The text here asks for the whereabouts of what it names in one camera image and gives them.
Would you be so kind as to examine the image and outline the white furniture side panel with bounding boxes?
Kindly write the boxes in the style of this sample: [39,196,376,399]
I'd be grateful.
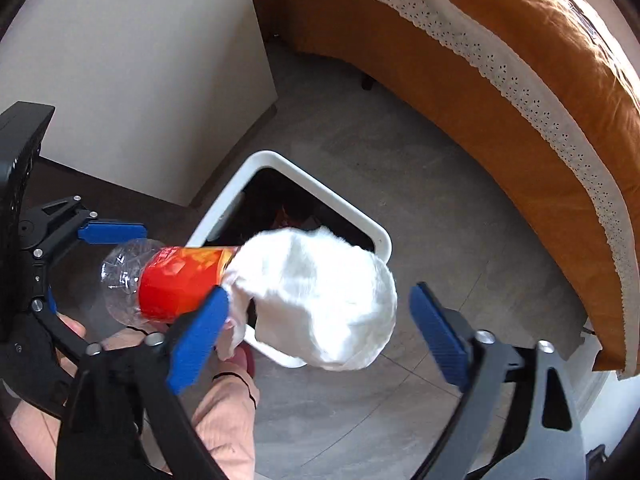
[0,0,278,208]

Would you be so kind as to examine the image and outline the orange bedsheet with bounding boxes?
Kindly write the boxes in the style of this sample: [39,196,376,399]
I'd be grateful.
[243,0,640,381]

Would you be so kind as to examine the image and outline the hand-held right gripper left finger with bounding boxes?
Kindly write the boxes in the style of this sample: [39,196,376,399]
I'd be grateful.
[55,284,231,480]

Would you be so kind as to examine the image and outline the person's leg pink trousers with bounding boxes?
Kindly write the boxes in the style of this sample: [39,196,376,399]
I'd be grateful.
[190,347,260,480]

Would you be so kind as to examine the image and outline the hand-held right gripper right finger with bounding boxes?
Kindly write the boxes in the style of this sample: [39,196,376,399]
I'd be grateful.
[410,281,586,480]

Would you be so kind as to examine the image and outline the white trash bin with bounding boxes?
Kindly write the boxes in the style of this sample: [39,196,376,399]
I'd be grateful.
[185,150,392,368]

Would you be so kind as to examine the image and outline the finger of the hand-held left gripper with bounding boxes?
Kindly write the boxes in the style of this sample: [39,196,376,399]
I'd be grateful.
[20,195,148,261]
[30,260,101,358]

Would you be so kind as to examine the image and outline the clear bottle red label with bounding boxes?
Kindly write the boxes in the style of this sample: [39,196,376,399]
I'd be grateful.
[100,239,241,323]

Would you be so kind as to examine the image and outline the person's left hand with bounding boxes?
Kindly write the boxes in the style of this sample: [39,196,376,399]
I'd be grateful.
[55,313,167,354]

